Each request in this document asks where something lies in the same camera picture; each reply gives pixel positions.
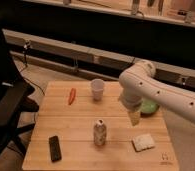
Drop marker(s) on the beige gripper block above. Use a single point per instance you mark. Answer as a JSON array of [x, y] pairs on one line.
[[134, 115]]

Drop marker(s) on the white patterned bottle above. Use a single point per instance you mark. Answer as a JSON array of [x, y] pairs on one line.
[[99, 133]]

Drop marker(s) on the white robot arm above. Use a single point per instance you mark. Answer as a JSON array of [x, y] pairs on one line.
[[138, 82]]

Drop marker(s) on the green bowl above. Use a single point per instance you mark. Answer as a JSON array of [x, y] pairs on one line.
[[148, 107]]

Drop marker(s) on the white sponge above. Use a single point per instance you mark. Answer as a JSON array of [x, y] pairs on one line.
[[143, 142]]

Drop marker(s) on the white paper cup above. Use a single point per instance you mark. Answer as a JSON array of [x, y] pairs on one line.
[[97, 88]]

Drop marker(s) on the black chair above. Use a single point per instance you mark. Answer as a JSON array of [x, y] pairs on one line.
[[14, 99]]

